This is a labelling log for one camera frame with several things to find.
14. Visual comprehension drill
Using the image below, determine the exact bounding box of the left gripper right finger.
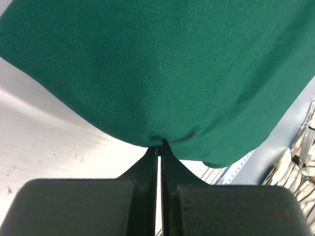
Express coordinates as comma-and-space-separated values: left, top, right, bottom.
161, 142, 311, 236

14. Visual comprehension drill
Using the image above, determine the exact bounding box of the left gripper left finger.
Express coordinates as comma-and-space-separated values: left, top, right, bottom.
0, 147, 158, 236

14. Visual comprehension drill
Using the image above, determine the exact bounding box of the green surgical drape cloth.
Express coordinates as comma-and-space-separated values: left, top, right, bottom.
0, 0, 315, 168

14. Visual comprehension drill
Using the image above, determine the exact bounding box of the aluminium front rail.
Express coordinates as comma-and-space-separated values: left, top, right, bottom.
200, 167, 228, 185

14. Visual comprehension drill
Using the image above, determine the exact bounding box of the slotted cable duct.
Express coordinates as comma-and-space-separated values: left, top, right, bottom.
214, 150, 255, 185

